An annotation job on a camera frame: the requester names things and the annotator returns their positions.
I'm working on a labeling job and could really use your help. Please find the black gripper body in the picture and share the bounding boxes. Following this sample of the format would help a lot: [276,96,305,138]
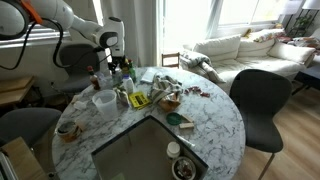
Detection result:
[108,56,126,74]

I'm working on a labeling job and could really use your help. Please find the clear plastic cup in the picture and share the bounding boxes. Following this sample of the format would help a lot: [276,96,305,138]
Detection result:
[92,90,118,121]

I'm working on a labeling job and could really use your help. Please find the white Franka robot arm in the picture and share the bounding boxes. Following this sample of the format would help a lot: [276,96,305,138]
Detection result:
[0,0,125,70]

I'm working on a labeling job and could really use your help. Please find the green glass bottle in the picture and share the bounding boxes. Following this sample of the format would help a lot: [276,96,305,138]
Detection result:
[128,59,136,83]

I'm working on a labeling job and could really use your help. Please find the white bottle blue cap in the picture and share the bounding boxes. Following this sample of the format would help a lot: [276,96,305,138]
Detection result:
[123,74,134,94]

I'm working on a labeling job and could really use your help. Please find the red cap sauce bottle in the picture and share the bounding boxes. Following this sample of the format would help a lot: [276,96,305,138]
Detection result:
[87,66,101,90]

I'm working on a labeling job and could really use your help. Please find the white paper sheet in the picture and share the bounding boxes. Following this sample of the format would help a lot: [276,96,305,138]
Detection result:
[141,68,162,84]

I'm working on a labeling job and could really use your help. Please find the grey chair by window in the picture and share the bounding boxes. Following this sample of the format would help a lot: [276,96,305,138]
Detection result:
[51,44,100,94]

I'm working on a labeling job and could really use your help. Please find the yellow black packet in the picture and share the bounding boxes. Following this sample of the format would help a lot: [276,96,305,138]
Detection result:
[129,91,151,109]

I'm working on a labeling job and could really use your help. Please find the striped crumpled cloth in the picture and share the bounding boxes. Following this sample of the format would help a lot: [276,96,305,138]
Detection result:
[150,74,183,103]

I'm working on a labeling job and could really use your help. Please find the small clear plastic container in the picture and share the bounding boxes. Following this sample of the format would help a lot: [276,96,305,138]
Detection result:
[73,101,86,110]

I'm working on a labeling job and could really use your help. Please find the small wooden chair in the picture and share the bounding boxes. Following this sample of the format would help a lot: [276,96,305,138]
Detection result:
[161,52,180,67]

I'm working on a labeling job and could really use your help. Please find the folded grey blanket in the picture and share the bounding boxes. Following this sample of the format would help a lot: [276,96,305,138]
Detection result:
[179,50,225,83]

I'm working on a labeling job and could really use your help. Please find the red wrappers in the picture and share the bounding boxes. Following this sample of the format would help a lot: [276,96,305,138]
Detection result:
[184,86,210,98]

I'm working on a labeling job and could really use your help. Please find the small wooden block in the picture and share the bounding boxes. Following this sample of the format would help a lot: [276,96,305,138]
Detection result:
[179,123,194,129]

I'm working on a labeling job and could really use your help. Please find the grey chair front left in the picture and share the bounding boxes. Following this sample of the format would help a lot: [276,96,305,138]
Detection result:
[0,107,62,147]

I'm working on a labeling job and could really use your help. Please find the white jar in box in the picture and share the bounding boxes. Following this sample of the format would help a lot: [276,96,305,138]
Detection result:
[167,141,180,159]

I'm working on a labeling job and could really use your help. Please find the white sofa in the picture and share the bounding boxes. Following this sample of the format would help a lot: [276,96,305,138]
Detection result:
[180,34,316,93]

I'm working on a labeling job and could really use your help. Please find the bowl in box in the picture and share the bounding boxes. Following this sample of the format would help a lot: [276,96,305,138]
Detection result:
[171,156,196,180]

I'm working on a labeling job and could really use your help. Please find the dark grey chair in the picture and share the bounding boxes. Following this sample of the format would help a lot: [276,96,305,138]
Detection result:
[229,69,292,180]

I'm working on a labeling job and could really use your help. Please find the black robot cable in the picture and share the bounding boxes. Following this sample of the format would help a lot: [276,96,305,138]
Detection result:
[0,18,113,71]

